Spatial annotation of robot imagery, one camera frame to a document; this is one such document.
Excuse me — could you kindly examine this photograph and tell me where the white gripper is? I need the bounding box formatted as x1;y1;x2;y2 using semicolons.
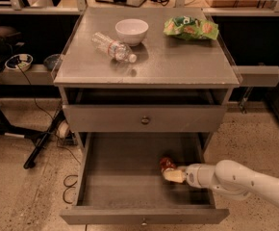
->
163;164;210;188

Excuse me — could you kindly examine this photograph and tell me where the orange red soda can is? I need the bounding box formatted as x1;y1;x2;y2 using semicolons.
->
160;157;177;173

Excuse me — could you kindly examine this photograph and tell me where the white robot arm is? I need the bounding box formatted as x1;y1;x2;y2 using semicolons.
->
160;157;279;208

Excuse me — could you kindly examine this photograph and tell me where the open grey middle drawer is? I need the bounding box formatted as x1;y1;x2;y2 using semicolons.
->
61;133;229;225

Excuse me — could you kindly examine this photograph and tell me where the grey drawer cabinet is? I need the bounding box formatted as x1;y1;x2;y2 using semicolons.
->
51;6;243;225

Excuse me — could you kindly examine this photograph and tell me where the closed grey top drawer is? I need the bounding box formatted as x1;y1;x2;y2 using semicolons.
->
63;105;226;133

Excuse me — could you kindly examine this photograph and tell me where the clear plastic water bottle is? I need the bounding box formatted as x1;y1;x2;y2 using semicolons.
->
91;32;137;64

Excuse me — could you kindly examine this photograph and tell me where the black floor stand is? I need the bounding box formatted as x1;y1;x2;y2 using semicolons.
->
0;109;64;169

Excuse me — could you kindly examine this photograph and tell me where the green chip bag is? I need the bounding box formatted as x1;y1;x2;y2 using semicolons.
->
164;16;219;40

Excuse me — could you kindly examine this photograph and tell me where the white ceramic bowl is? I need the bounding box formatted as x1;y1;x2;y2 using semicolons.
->
115;19;149;46

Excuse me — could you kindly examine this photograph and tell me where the dark round dish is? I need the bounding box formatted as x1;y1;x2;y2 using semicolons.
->
43;54;61;70

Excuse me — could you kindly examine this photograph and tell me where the white bowl with items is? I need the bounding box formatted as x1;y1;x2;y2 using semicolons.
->
5;53;33;71

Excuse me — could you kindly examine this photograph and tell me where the black floor cable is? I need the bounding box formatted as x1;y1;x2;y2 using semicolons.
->
62;174;79;205

